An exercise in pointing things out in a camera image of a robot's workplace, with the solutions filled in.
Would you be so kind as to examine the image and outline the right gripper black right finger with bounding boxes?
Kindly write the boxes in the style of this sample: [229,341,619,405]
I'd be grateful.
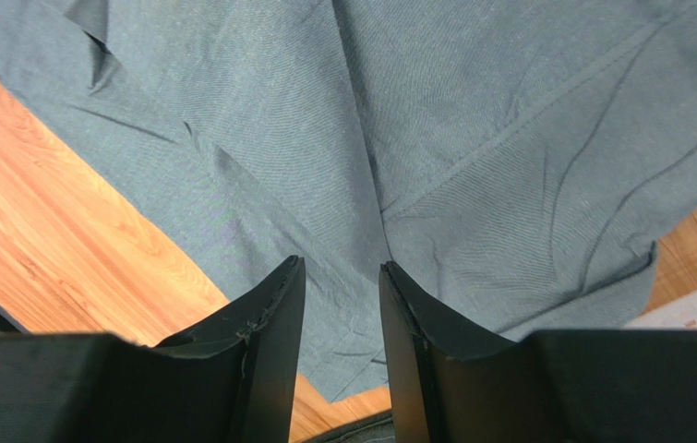
[379,262,697,442]

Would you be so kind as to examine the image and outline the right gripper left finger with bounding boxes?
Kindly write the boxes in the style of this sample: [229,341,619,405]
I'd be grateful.
[0,256,306,442]

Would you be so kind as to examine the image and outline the grey long sleeve shirt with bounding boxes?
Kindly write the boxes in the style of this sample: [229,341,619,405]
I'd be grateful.
[0,1,697,401]

